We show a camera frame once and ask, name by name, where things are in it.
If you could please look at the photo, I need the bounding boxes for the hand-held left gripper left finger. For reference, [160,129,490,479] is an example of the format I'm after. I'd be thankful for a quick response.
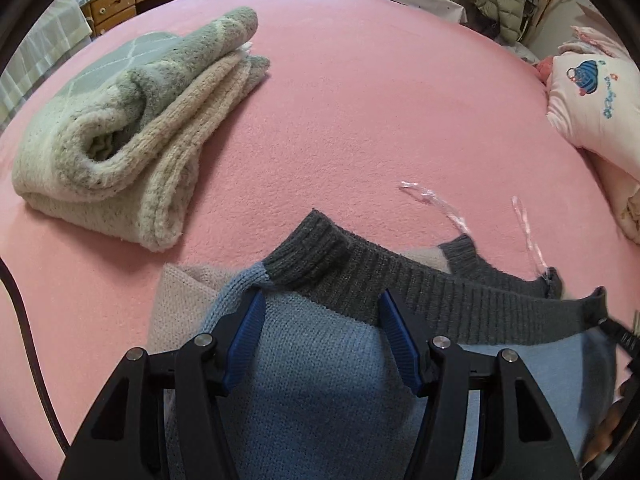
[57,290,268,480]

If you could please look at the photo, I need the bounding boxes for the blue and grey knit sweater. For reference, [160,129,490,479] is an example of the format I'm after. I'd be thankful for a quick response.
[147,208,621,480]

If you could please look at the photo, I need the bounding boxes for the white striped bedding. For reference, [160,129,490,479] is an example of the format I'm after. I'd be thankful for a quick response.
[0,0,94,128]

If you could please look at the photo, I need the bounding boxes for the black cable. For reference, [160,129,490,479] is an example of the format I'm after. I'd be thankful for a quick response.
[0,255,72,457]

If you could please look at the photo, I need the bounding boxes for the clear plastic strip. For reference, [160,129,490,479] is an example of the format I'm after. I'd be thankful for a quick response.
[399,180,473,237]
[510,195,553,278]

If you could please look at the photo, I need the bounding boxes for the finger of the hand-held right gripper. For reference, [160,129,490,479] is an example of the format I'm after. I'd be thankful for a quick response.
[596,286,640,366]

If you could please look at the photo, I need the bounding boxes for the folded cartoon print quilt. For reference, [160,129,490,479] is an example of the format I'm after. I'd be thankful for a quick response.
[557,25,640,247]

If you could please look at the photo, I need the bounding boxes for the folded green beige knit sweater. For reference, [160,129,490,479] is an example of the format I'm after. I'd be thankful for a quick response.
[12,6,271,252]

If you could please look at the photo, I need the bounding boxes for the pink bed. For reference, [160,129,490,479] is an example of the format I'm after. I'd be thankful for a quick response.
[0,0,640,471]

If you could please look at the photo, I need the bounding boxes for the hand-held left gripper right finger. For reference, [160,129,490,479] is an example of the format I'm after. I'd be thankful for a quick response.
[378,290,583,480]

